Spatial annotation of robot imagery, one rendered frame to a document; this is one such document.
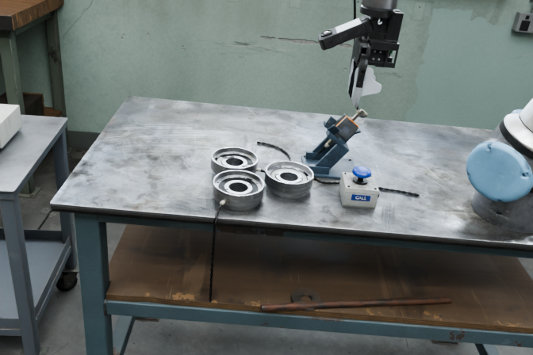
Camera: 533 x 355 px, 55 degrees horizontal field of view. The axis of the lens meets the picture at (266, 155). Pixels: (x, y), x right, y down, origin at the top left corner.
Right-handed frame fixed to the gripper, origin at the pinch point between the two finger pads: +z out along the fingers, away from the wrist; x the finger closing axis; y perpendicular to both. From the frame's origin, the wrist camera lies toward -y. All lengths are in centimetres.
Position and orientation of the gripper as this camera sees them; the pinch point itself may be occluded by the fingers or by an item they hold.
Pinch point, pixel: (351, 97)
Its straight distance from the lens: 115.9
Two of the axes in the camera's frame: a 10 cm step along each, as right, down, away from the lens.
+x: -0.2, -4.5, 8.9
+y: 10.0, 0.8, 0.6
